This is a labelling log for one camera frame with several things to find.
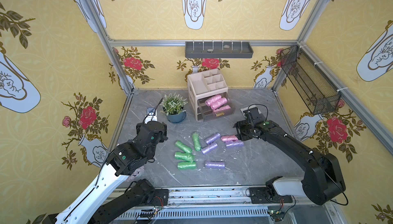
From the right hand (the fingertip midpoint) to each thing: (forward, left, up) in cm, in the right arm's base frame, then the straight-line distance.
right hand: (231, 129), depth 86 cm
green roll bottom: (-18, +24, -8) cm, 31 cm away
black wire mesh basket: (+16, -46, +14) cm, 51 cm away
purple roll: (-8, +11, -8) cm, 16 cm away
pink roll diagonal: (+13, +6, +8) cm, 16 cm away
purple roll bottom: (-17, +9, -8) cm, 21 cm away
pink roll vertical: (+9, +3, +8) cm, 13 cm away
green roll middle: (-14, +25, -7) cm, 30 cm away
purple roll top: (-2, +9, -9) cm, 13 cm away
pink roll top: (-1, 0, -9) cm, 9 cm away
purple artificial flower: (-25, +47, -1) cm, 53 cm away
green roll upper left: (-8, +27, -8) cm, 29 cm away
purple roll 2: (-4, -2, -9) cm, 10 cm away
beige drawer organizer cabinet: (+15, +13, +12) cm, 23 cm away
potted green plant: (+10, +33, +7) cm, 35 cm away
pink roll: (+12, +13, +8) cm, 20 cm away
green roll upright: (-3, +20, -9) cm, 22 cm away
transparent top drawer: (+3, +13, +9) cm, 16 cm away
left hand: (-9, +35, +18) cm, 41 cm away
